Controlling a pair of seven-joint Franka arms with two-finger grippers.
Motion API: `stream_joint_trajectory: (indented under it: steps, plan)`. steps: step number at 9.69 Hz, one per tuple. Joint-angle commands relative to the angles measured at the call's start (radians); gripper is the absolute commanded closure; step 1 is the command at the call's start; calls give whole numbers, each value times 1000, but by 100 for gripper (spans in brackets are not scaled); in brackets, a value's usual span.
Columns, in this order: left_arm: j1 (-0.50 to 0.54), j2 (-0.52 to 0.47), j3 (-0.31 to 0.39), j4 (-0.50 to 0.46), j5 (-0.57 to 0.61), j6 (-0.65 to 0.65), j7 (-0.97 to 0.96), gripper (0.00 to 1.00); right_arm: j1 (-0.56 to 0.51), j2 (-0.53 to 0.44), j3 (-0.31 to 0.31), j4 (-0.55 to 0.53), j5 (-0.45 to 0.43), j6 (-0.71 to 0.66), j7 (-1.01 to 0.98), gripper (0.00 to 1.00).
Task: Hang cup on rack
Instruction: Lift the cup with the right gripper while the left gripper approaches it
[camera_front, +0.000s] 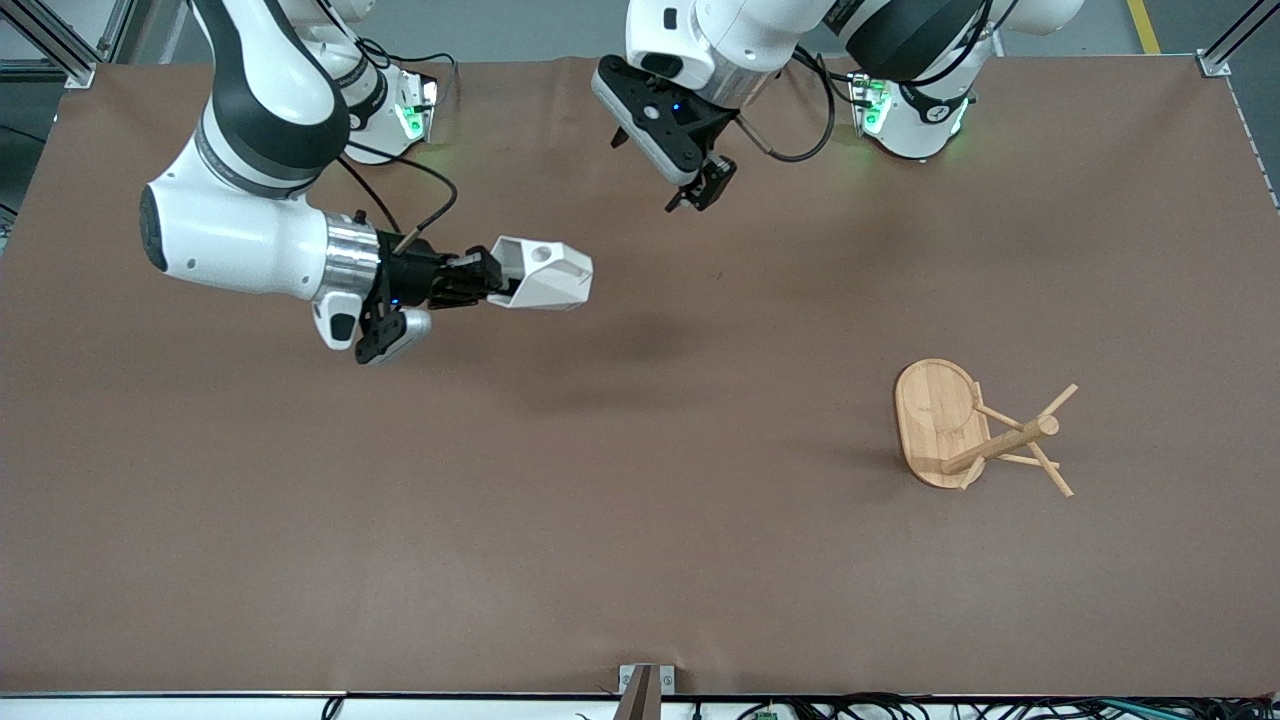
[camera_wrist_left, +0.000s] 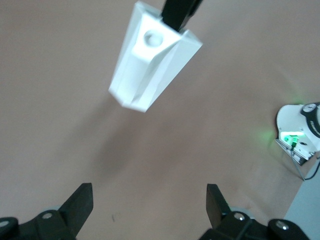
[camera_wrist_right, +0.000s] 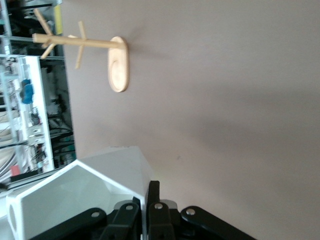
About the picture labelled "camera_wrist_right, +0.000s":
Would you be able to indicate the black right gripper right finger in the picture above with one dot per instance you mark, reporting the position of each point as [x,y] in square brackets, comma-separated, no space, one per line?
[160,225]

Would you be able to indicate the yellow tape strip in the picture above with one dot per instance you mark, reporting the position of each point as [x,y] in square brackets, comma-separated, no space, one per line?
[57,20]

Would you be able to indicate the white workbench with clutter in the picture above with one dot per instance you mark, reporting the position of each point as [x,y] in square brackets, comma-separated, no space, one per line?
[37,120]

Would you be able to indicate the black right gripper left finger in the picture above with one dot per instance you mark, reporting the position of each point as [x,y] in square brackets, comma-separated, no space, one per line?
[120,225]

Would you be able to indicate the small red box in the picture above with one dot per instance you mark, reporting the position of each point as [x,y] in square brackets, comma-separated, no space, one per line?
[15,170]

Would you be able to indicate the paper table cover sheet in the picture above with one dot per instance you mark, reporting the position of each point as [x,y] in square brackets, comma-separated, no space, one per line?
[225,75]

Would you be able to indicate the white faceted ceramic cup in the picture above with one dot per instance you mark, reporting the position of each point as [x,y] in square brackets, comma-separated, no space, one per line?
[75,190]

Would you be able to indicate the blue plastic object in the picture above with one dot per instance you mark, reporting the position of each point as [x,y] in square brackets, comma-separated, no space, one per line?
[27,91]

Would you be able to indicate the wooden cup rack tree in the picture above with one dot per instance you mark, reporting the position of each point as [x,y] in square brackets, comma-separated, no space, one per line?
[119,70]

